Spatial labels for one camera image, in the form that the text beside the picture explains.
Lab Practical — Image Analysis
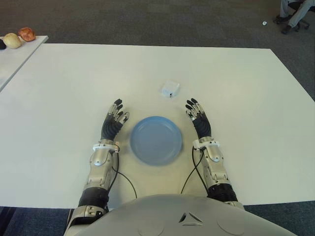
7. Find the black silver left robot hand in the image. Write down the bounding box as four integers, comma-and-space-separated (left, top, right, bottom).
100, 98, 130, 141

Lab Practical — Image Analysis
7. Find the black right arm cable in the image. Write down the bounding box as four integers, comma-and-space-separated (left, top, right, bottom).
180, 147, 210, 197

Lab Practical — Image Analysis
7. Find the silver robot torso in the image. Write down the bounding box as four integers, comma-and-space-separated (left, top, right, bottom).
83, 194, 305, 236

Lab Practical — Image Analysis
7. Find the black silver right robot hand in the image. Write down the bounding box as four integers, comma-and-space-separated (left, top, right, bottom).
185, 97, 214, 141

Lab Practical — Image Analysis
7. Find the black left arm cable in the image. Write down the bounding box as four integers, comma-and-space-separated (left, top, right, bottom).
108, 147, 138, 209

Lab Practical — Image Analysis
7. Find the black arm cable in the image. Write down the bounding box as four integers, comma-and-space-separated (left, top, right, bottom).
108, 147, 138, 209
180, 147, 210, 197

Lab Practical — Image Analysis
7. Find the seated person in grey trousers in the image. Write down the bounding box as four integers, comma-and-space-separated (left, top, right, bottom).
273, 0, 315, 34

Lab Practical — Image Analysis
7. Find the blue round plate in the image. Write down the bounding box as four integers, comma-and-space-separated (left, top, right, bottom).
129, 116, 184, 167

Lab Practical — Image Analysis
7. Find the beige round fruit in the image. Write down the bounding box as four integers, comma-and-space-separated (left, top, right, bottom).
2, 32, 23, 49

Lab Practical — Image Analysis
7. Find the black office chair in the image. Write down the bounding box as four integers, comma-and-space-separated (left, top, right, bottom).
287, 1, 310, 31

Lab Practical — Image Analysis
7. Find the red-brown round fruit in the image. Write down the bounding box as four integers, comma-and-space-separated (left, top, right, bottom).
18, 27, 36, 42

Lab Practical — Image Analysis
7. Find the white side table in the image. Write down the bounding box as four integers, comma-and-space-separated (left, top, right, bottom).
0, 35, 49, 93

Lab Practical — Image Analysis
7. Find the white square charger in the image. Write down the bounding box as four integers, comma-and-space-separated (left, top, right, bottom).
161, 79, 181, 98

